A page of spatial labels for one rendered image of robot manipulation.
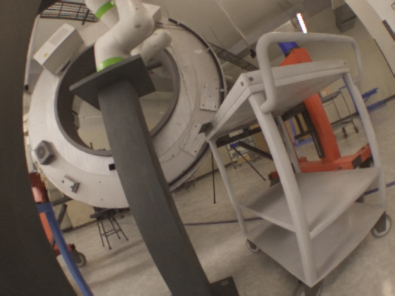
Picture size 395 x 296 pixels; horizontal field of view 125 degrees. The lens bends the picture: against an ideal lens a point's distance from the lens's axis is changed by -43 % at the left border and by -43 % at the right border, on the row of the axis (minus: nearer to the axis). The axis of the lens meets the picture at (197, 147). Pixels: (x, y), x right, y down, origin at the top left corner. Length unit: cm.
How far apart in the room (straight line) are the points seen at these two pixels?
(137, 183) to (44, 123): 96
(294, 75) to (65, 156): 117
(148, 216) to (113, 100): 38
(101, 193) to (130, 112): 60
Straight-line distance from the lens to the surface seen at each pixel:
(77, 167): 113
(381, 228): 84
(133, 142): 55
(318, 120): 116
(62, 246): 78
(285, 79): 46
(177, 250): 58
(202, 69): 117
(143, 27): 70
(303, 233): 45
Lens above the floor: 54
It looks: 6 degrees up
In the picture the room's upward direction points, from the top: 21 degrees counter-clockwise
